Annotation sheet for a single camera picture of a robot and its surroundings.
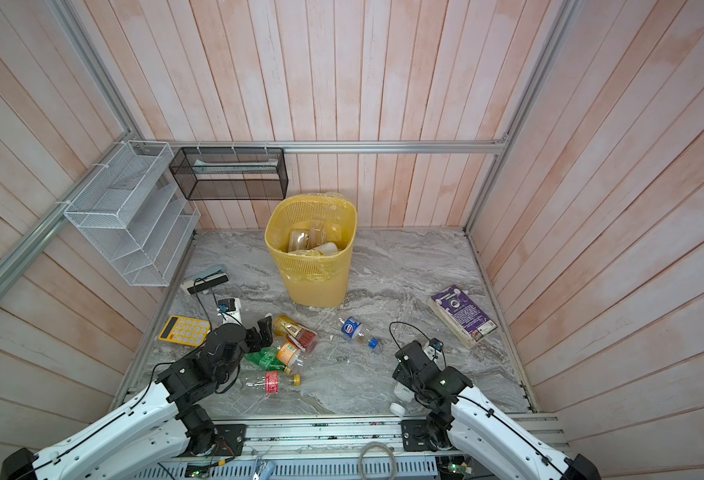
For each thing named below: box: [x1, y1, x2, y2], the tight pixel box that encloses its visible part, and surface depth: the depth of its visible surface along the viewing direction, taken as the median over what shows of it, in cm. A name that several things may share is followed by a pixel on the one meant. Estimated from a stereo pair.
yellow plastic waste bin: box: [264, 193, 358, 308], surface depth 92 cm
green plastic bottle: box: [244, 347, 292, 375], surface depth 85 cm
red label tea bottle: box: [272, 315, 318, 352], surface depth 87 cm
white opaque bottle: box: [314, 242, 338, 256], surface depth 94 cm
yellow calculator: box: [158, 315, 211, 347], surface depth 93 cm
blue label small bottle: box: [338, 316, 365, 339], surface depth 90 cm
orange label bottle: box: [277, 341, 299, 374], surface depth 83 cm
